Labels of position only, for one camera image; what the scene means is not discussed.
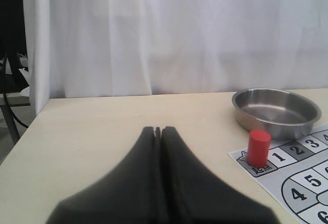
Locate paper number game board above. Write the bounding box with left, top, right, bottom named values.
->
left=229, top=124, right=327, bottom=223

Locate red cylinder game piece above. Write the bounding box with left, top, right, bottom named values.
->
left=247, top=130, right=271, bottom=168

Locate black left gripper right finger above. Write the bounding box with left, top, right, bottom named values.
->
left=160, top=127, right=279, bottom=223

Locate white backdrop curtain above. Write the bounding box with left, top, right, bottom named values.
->
left=23, top=0, right=327, bottom=112

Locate dark stand behind curtain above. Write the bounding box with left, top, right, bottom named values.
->
left=1, top=0, right=29, bottom=144

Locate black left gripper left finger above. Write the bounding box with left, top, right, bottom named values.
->
left=47, top=127, right=160, bottom=223

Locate stainless steel round bowl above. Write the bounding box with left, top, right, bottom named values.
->
left=232, top=88, right=322, bottom=140

